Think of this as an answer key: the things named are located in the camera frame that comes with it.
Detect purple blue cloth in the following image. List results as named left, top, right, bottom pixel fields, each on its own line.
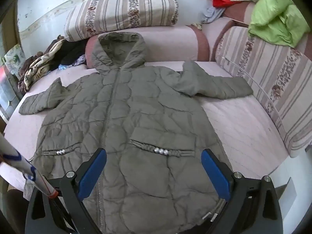
left=73, top=55, right=87, bottom=66

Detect striped floral cushion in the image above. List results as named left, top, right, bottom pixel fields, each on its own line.
left=64, top=0, right=179, bottom=42
left=216, top=26, right=312, bottom=158

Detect olive green puffer jacket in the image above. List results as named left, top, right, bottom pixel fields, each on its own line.
left=19, top=32, right=254, bottom=234

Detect green printed bag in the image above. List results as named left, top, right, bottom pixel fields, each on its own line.
left=3, top=44, right=27, bottom=76

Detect white blue printed sleeve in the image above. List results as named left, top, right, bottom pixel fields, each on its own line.
left=0, top=133, right=58, bottom=199

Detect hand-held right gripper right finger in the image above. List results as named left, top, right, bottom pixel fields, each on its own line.
left=201, top=149, right=283, bottom=234

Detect light blue cloth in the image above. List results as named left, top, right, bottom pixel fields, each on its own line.
left=202, top=6, right=226, bottom=24

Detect pink sofa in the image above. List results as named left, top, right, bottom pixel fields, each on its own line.
left=0, top=1, right=312, bottom=193

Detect black clothes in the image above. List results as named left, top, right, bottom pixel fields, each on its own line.
left=50, top=40, right=88, bottom=71

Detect light green cloth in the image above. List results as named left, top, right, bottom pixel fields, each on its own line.
left=248, top=0, right=310, bottom=47

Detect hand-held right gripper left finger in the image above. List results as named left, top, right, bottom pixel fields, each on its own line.
left=24, top=148, right=107, bottom=234

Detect wooden window frame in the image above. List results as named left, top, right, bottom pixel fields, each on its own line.
left=0, top=5, right=22, bottom=132

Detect brown beige blanket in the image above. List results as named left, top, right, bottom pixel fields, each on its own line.
left=18, top=36, right=66, bottom=93

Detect pink bolster cushion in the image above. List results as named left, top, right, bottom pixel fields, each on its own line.
left=85, top=25, right=210, bottom=69

